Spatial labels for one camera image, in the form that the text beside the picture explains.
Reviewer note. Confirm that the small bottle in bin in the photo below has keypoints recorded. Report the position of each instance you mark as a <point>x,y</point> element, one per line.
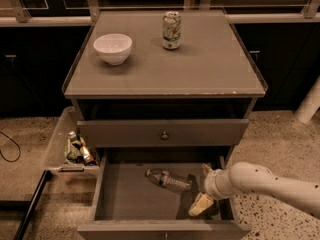
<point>85,152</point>

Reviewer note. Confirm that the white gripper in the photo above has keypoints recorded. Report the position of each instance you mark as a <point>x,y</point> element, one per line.
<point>211,183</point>

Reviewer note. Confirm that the clear plastic storage bin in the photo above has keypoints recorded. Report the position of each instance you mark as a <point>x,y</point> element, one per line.
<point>55,160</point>

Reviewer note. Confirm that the green white soda can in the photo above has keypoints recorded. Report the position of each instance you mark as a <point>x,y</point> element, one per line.
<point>171,30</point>

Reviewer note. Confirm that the grey top drawer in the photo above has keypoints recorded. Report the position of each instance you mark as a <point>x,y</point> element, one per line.
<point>147,133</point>

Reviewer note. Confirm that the metal railing frame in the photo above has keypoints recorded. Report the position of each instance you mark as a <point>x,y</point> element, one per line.
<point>85,12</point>

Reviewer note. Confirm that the grey drawer cabinet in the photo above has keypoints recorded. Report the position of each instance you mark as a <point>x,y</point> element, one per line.
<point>210,76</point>

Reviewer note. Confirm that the black floor rail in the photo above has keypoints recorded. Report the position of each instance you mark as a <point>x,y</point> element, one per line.
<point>32,204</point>

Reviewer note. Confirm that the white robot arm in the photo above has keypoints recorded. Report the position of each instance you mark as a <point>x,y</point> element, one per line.
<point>245,178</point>

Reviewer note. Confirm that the grey open middle drawer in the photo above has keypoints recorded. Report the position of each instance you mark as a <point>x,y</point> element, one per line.
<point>127,206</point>

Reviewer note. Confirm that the white ceramic bowl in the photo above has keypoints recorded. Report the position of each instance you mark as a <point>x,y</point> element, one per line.
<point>113,48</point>

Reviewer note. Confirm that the clear plastic water bottle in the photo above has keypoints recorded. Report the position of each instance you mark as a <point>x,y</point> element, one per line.
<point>168,180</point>

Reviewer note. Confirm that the brass top drawer knob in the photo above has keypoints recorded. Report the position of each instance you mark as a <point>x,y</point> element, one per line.
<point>164,136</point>

